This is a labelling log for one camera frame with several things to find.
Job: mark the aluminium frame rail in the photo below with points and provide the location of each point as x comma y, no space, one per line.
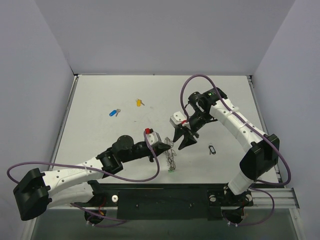
284,198

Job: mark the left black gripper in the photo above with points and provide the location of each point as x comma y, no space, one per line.
152,150

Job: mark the black tag key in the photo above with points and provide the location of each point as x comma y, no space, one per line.
212,150

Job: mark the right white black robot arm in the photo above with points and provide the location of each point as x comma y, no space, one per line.
213,105

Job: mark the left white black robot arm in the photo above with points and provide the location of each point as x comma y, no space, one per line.
36,190

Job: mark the yellow tag key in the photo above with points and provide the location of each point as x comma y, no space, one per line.
139,103

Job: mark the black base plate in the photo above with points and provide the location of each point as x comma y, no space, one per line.
171,201

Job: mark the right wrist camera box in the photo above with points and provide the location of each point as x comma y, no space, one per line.
177,119

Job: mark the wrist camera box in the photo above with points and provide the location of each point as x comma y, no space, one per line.
152,137
177,119

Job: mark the blue tag key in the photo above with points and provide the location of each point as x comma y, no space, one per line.
114,113

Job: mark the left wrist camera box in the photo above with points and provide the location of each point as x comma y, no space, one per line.
152,137

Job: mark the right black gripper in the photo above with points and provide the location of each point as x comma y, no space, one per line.
188,129

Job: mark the large metal keyring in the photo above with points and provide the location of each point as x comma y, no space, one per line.
170,154

